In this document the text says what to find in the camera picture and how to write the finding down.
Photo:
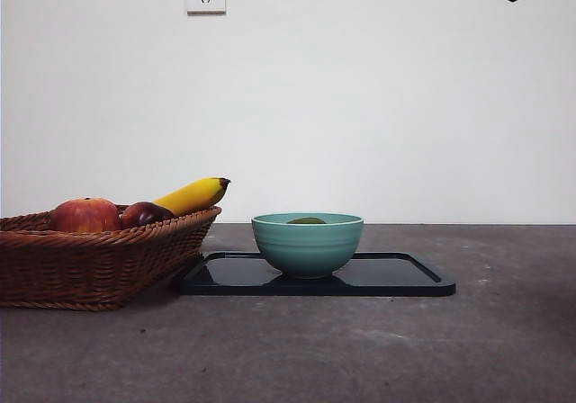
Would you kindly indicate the green avocado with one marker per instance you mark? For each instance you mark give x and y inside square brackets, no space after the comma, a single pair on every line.
[307,220]

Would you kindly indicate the teal ribbed bowl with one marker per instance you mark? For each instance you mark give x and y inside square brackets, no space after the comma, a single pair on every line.
[308,250]

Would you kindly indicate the black rectangular tray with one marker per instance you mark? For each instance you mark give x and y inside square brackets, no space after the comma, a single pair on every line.
[396,281]

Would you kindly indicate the yellow banana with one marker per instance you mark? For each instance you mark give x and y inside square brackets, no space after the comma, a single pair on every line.
[193,194]

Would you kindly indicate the dark red plum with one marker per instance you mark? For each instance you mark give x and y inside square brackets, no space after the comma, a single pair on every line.
[144,214]

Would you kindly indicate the red apple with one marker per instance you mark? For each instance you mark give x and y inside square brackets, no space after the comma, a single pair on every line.
[85,214]

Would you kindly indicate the brown wicker basket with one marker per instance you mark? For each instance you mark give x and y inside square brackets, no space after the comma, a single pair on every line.
[90,263]

